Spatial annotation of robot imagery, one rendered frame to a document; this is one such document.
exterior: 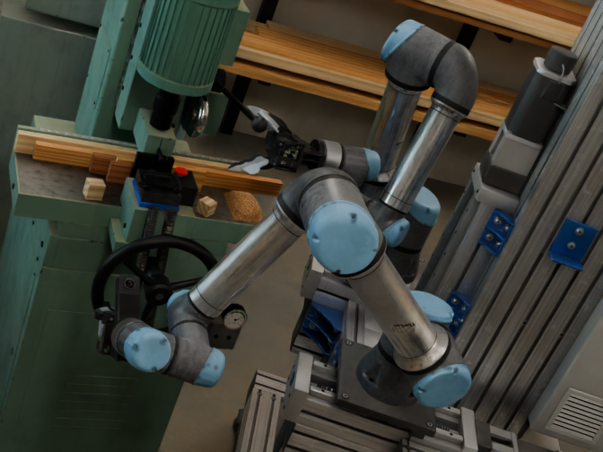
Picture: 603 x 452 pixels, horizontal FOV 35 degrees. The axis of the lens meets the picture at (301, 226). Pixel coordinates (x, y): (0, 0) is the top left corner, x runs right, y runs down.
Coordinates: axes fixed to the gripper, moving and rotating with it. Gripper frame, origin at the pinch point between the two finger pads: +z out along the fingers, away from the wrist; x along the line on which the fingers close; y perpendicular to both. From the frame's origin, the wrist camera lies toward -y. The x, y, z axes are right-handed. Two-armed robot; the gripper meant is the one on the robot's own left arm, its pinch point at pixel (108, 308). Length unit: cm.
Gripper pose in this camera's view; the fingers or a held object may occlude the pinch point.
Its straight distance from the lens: 208.6
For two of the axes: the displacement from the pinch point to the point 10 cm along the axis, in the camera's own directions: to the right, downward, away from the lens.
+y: -1.5, 9.9, 0.2
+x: 9.0, 1.3, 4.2
